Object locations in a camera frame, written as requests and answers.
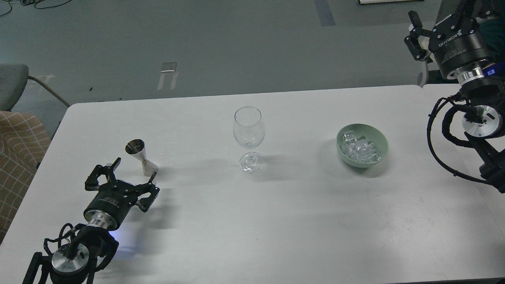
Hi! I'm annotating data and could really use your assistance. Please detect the black floor cables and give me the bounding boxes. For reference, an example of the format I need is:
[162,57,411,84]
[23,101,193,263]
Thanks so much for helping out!
[0,0,73,18]

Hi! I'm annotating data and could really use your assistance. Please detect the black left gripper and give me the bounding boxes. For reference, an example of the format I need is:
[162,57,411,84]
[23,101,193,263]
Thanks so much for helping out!
[83,157,159,231]

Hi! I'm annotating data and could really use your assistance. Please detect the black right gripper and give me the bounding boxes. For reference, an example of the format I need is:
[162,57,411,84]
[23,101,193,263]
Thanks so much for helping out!
[404,0,498,81]

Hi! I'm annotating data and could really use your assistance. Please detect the metal floor plate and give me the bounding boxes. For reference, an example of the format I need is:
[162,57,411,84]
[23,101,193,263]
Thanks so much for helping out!
[160,62,177,73]

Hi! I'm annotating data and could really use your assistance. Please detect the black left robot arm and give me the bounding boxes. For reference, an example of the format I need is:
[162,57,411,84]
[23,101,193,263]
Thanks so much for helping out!
[23,158,159,284]

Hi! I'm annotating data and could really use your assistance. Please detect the green bowl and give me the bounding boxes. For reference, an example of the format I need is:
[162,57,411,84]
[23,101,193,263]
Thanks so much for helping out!
[335,123,390,168]

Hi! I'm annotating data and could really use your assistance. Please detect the steel double jigger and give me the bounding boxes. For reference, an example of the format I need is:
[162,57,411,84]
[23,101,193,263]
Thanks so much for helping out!
[125,139,159,176]

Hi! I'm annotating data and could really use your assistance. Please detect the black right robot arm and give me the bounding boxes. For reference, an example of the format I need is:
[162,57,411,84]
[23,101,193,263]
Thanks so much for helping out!
[404,0,505,193]

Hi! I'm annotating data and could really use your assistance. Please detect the clear ice cube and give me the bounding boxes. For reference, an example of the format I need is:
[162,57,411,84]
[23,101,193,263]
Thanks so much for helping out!
[340,131,383,164]

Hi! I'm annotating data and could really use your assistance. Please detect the grey white chair right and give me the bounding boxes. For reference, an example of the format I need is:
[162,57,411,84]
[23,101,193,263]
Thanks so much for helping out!
[411,0,462,87]

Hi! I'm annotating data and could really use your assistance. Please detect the clear wine glass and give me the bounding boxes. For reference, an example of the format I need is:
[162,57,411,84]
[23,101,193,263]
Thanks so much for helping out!
[233,106,266,173]

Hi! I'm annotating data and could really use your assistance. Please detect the brown checked cushion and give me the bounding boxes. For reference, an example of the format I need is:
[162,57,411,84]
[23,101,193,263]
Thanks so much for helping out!
[0,111,52,241]

